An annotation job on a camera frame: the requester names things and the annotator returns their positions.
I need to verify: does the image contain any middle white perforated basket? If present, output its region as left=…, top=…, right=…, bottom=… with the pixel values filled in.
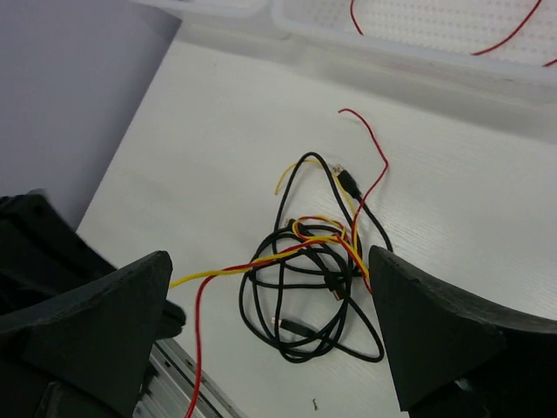
left=271, top=1, right=556, bottom=104

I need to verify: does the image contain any left white perforated basket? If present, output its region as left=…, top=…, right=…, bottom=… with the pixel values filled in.
left=136, top=0, right=269, bottom=19

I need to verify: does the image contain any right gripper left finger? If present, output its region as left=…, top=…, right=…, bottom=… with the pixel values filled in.
left=1, top=251, right=172, bottom=417

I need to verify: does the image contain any white perforated basket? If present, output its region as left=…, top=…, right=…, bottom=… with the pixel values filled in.
left=271, top=1, right=556, bottom=104
left=136, top=0, right=269, bottom=19

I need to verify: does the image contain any orange yellow thin wire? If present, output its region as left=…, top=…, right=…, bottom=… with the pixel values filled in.
left=185, top=107, right=391, bottom=418

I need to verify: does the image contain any aluminium extrusion rail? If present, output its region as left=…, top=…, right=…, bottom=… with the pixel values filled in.
left=132, top=339, right=245, bottom=418

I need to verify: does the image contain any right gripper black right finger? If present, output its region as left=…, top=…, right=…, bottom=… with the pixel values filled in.
left=368, top=246, right=556, bottom=417

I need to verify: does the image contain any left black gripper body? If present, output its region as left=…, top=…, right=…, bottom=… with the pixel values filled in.
left=1, top=192, right=117, bottom=315

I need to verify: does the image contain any dark red thin wire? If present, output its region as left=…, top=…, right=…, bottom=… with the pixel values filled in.
left=350, top=0, right=557, bottom=69

